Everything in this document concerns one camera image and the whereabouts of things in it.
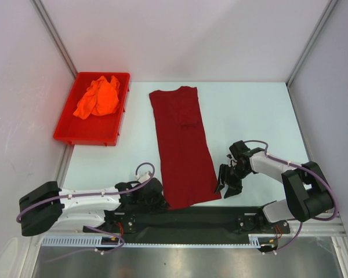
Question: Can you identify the dark red t shirt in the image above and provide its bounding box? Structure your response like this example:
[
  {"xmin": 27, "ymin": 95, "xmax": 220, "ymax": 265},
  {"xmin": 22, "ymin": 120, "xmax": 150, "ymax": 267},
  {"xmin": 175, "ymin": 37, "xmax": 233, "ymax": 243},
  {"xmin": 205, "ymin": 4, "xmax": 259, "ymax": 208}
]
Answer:
[{"xmin": 149, "ymin": 86, "xmax": 221, "ymax": 210}]

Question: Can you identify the slotted grey cable duct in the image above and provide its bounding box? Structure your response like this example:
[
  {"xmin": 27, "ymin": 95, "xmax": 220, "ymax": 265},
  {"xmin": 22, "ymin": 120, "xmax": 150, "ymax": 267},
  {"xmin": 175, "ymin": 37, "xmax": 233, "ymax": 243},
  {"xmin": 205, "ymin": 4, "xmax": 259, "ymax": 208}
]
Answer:
[{"xmin": 42, "ymin": 234, "xmax": 279, "ymax": 249}]

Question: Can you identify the left corner aluminium post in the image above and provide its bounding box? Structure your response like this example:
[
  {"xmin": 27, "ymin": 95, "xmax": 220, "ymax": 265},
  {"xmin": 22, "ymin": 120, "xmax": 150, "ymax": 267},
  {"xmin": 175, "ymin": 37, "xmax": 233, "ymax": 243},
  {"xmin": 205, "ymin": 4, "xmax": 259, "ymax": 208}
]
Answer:
[{"xmin": 30, "ymin": 0, "xmax": 78, "ymax": 79}]

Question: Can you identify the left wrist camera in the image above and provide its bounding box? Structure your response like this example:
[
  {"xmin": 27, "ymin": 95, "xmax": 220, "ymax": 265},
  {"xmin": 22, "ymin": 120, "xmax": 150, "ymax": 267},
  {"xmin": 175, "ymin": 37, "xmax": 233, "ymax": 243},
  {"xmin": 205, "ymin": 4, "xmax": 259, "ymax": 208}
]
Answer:
[{"xmin": 136, "ymin": 171, "xmax": 151, "ymax": 184}]

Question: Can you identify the red plastic bin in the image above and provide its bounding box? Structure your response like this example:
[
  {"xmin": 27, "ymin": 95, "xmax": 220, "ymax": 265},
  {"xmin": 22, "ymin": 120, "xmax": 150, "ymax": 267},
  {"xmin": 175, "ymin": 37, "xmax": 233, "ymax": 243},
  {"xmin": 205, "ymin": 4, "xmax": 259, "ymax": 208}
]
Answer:
[{"xmin": 53, "ymin": 72, "xmax": 131, "ymax": 146}]

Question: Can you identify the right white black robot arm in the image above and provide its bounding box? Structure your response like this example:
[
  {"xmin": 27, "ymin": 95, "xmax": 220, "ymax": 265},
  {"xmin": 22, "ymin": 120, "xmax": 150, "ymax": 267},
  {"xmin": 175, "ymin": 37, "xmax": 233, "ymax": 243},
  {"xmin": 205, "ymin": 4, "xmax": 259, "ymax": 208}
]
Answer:
[{"xmin": 215, "ymin": 140, "xmax": 338, "ymax": 232}]

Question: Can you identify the orange t shirt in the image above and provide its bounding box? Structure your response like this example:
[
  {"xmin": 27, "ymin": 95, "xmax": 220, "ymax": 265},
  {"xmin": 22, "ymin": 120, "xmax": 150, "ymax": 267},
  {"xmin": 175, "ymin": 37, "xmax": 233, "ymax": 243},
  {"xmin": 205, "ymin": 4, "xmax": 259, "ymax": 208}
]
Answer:
[{"xmin": 73, "ymin": 75, "xmax": 120, "ymax": 120}]

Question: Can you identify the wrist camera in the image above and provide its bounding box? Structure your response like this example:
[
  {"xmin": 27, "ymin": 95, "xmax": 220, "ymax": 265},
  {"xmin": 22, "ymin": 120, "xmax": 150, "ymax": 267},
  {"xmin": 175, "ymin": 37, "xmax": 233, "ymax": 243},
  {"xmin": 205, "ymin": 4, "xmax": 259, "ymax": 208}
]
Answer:
[
  {"xmin": 136, "ymin": 171, "xmax": 151, "ymax": 184},
  {"xmin": 229, "ymin": 140, "xmax": 252, "ymax": 162}
]

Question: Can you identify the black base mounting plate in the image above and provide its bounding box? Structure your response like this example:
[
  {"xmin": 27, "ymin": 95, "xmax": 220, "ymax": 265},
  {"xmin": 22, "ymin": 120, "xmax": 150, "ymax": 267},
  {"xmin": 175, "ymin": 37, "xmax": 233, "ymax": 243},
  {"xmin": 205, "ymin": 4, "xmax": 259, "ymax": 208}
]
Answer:
[{"xmin": 97, "ymin": 206, "xmax": 291, "ymax": 245}]

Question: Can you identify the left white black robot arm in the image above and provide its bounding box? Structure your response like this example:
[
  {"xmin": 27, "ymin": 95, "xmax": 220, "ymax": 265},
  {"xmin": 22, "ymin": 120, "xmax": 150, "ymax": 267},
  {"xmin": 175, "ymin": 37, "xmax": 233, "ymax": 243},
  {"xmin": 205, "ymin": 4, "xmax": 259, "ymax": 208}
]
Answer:
[{"xmin": 17, "ymin": 178, "xmax": 170, "ymax": 237}]

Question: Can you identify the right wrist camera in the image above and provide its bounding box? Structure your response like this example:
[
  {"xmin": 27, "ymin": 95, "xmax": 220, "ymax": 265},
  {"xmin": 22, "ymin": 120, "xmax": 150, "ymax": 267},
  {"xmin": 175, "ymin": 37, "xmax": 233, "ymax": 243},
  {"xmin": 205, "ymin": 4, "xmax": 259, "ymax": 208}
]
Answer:
[{"xmin": 229, "ymin": 140, "xmax": 252, "ymax": 162}]

